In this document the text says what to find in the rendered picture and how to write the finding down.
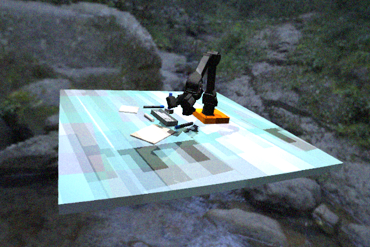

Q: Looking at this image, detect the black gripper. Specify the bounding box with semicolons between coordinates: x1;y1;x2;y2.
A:
166;93;186;109

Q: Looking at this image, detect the grey keyboard with white letter keys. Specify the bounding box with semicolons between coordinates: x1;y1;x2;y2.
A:
151;109;178;126

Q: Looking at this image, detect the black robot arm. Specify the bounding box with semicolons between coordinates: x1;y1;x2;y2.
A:
180;51;221;116

